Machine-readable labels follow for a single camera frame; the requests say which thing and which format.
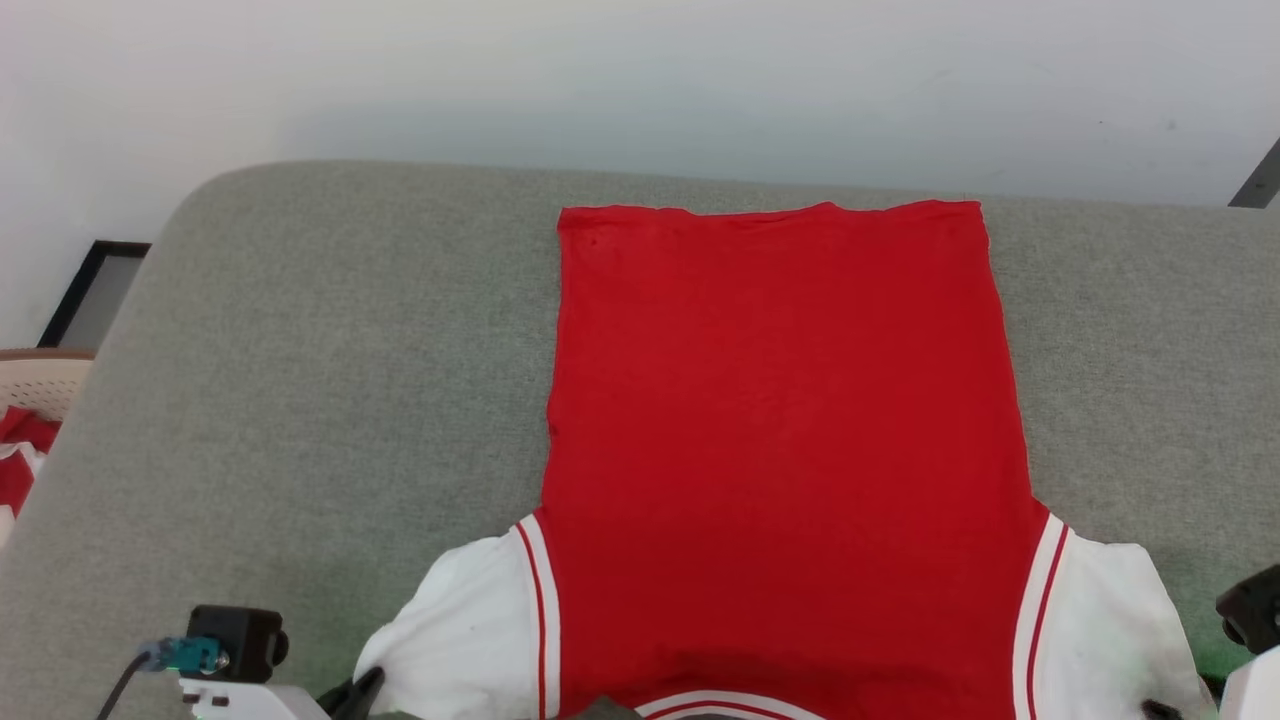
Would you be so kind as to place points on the grey metal bar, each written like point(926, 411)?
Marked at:
point(1260, 180)

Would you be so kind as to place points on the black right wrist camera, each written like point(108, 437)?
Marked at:
point(1255, 605)

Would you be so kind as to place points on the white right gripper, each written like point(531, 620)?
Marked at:
point(1255, 690)

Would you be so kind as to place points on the red white garment in basket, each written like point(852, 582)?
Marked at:
point(25, 435)

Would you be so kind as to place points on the grey fabric sofa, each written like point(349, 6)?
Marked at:
point(300, 400)

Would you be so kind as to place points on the beige plastic laundry basket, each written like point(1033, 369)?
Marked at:
point(45, 380)

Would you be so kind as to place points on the red and white jersey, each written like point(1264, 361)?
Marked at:
point(790, 450)

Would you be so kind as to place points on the black rectangular frame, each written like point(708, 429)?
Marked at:
point(68, 300)

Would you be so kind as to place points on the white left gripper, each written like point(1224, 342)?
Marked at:
point(250, 702)

